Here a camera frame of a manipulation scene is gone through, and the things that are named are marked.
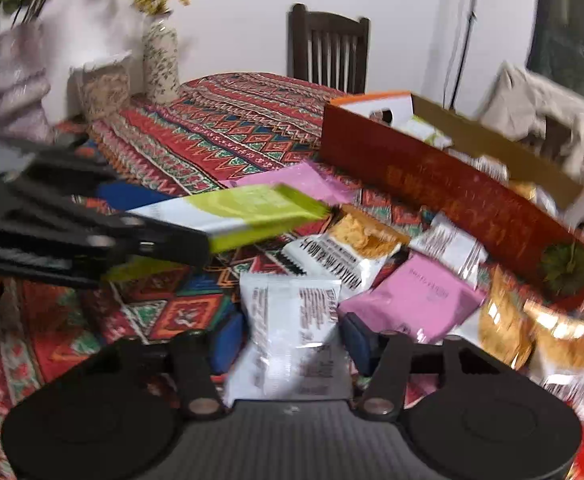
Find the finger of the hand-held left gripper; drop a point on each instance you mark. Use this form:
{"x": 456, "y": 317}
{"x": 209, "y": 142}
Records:
{"x": 132, "y": 195}
{"x": 172, "y": 245}

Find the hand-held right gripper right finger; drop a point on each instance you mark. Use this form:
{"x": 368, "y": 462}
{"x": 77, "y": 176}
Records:
{"x": 359, "y": 347}

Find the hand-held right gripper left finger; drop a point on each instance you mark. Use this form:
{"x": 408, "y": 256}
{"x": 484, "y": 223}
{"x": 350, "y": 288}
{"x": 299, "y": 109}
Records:
{"x": 227, "y": 345}

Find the white silver snack packet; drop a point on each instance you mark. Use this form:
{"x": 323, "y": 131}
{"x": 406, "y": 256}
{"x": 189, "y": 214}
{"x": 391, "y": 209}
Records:
{"x": 282, "y": 340}
{"x": 446, "y": 247}

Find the pink snack packet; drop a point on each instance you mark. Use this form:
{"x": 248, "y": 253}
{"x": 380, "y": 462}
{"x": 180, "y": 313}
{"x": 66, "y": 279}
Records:
{"x": 302, "y": 180}
{"x": 416, "y": 295}

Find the green white snack packet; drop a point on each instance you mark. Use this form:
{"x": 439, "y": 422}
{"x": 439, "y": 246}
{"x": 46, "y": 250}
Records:
{"x": 252, "y": 205}

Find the orange cardboard box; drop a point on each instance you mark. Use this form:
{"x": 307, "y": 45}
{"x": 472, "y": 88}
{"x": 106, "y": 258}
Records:
{"x": 421, "y": 175}

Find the white black chips packet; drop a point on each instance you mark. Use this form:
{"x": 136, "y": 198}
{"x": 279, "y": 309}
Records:
{"x": 351, "y": 247}

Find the patterned red tablecloth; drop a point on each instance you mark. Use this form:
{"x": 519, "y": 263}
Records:
{"x": 212, "y": 130}

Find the glass jar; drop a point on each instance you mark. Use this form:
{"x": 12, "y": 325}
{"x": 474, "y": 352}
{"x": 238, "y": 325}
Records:
{"x": 103, "y": 90}

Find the small floral ceramic vase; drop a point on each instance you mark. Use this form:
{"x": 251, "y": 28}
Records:
{"x": 161, "y": 60}

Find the golden snack packet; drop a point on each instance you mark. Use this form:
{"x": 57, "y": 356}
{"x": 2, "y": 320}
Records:
{"x": 564, "y": 355}
{"x": 504, "y": 325}

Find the speckled pink vase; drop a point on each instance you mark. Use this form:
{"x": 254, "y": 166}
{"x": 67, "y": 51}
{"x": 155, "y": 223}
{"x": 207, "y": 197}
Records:
{"x": 17, "y": 85}

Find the dark wooden chair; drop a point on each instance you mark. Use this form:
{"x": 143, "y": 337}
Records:
{"x": 327, "y": 45}

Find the wooden chair under jacket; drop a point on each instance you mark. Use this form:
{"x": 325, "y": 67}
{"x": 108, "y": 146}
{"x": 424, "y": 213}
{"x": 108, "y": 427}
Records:
{"x": 554, "y": 137}

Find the beige jacket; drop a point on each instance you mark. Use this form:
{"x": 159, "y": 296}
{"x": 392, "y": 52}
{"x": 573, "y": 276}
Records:
{"x": 521, "y": 95}

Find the floor lamp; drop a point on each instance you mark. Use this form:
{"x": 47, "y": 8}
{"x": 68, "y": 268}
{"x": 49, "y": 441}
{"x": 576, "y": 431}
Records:
{"x": 470, "y": 25}

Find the sliding glass door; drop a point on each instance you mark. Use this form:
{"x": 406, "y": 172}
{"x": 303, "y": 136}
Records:
{"x": 576, "y": 35}

